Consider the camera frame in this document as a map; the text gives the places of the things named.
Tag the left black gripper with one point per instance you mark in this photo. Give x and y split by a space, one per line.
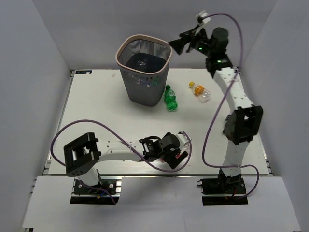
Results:
172 161

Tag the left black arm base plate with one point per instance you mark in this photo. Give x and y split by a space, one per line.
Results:
107 192

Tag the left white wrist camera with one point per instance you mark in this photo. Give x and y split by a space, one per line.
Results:
183 138

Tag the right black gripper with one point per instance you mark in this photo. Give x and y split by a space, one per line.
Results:
187 37

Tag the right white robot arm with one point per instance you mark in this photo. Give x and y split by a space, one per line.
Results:
244 120

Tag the clear unlabelled plastic bottle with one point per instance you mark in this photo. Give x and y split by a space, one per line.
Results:
141 65

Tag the grey mesh waste bin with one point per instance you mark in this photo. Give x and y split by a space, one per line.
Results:
145 88

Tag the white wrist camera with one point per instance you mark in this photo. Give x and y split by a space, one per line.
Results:
183 138
202 19

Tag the orange cap juice bottle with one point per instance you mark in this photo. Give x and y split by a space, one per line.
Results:
202 94

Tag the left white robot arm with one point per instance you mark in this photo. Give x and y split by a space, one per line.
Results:
84 152

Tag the red label cola bottle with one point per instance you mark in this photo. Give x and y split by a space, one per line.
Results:
175 154

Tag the green soda bottle upper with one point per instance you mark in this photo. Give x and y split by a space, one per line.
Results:
170 99

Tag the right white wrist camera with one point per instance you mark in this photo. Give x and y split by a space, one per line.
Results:
202 19

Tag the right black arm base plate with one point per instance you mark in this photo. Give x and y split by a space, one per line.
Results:
214 195

